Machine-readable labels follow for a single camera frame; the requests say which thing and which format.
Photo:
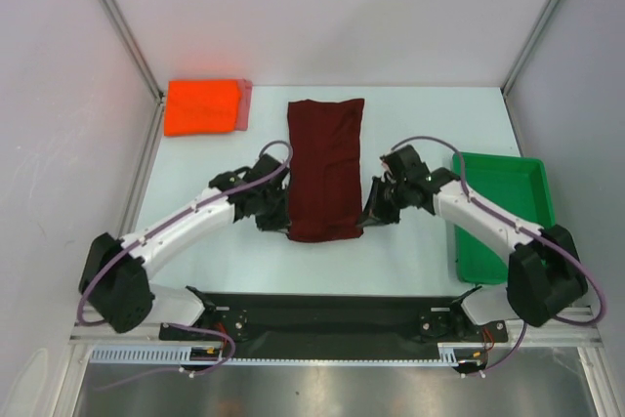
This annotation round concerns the aluminium post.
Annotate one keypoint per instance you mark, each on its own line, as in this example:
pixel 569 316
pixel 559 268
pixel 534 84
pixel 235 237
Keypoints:
pixel 130 43
pixel 546 15

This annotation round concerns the white slotted cable duct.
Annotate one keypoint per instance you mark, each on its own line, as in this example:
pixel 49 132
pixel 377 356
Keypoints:
pixel 178 356

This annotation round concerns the dark red t shirt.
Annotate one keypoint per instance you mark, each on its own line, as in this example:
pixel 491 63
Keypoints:
pixel 325 195

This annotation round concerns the folded orange t shirt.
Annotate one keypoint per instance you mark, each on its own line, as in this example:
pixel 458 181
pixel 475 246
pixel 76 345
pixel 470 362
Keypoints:
pixel 199 107

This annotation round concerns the right rear aluminium post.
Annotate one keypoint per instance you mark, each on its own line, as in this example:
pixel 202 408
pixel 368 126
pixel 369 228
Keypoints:
pixel 546 15

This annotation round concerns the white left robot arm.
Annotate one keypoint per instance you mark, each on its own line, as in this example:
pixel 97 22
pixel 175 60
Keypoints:
pixel 117 281

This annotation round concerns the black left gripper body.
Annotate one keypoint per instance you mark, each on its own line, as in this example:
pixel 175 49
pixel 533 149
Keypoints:
pixel 271 214

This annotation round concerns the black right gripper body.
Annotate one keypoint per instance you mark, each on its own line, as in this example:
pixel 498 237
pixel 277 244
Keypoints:
pixel 382 199

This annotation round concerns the folded pink t shirt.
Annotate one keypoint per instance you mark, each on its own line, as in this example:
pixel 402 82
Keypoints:
pixel 245 88

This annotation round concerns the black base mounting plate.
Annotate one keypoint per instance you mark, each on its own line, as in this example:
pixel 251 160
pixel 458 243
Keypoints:
pixel 332 347

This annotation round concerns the aluminium front frame rail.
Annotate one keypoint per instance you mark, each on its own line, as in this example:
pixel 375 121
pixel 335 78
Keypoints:
pixel 258 317

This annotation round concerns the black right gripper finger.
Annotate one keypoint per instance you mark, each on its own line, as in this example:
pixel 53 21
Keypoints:
pixel 372 220
pixel 372 203

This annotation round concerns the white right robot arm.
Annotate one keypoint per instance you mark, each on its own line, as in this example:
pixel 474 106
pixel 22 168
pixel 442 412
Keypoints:
pixel 541 280

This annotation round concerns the left rear aluminium post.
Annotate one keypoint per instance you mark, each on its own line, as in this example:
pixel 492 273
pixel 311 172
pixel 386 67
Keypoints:
pixel 130 43

